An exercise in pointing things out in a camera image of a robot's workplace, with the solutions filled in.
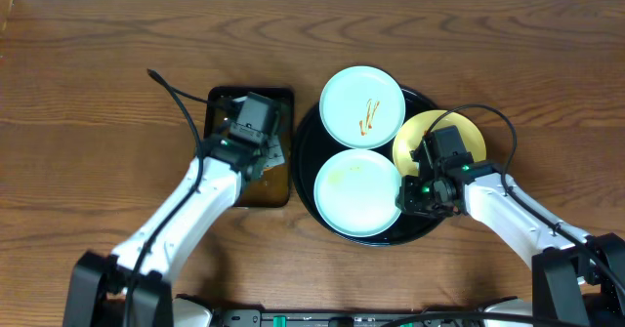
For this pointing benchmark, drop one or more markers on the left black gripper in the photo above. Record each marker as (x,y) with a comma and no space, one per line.
(267,158)

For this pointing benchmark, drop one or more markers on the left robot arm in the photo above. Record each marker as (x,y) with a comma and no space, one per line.
(133,285)

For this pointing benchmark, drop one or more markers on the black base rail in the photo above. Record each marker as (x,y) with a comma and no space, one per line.
(249,317)

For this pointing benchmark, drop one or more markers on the light blue plate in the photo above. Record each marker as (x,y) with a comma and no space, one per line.
(362,107)
(355,192)

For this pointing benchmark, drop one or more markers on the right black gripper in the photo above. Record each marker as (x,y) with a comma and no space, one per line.
(409,202)

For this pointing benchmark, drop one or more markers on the yellow plate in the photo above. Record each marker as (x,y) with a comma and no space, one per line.
(412,131)

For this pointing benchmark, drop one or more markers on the black rectangular water tray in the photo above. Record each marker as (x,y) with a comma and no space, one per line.
(223,104)

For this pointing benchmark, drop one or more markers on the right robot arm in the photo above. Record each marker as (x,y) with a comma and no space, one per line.
(577,278)

